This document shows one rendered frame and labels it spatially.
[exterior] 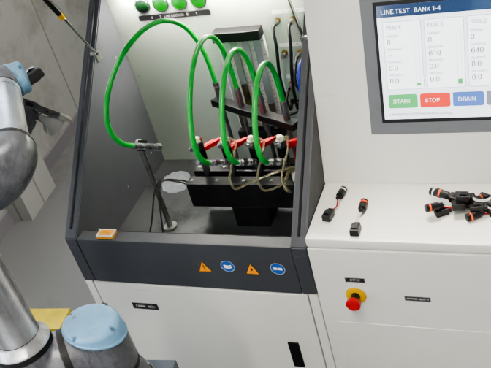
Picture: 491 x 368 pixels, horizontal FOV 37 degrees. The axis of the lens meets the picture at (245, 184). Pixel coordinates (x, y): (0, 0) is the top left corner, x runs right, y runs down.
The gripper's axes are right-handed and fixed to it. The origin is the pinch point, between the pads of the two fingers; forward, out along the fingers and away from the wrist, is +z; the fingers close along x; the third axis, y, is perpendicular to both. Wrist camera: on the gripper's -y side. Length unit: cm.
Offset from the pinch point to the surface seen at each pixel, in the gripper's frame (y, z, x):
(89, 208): 22.1, 19.4, -16.7
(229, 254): 19, 43, 23
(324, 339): 33, 74, 32
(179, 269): 28.3, 38.7, 9.2
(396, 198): -8, 68, 48
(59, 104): -7, 77, -264
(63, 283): 73, 70, -143
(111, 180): 13.3, 26.2, -24.7
